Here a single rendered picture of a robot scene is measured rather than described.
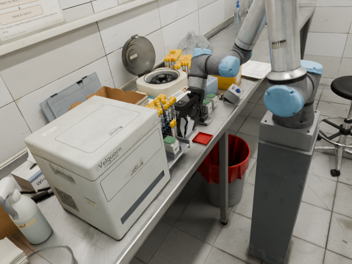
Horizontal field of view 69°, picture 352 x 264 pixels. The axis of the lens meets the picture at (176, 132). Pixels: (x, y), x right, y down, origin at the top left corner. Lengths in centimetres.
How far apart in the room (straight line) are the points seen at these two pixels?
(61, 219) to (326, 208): 169
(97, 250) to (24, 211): 23
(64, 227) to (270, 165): 82
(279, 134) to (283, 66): 32
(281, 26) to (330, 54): 269
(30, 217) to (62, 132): 26
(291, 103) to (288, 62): 12
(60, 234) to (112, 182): 30
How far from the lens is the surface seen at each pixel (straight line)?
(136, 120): 73
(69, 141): 73
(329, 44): 347
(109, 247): 84
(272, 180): 123
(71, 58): 134
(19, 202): 84
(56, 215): 99
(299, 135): 106
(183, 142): 104
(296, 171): 115
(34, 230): 90
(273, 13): 83
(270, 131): 108
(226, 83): 147
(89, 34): 140
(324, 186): 223
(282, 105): 88
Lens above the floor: 155
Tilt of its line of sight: 35 degrees down
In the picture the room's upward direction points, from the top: 8 degrees counter-clockwise
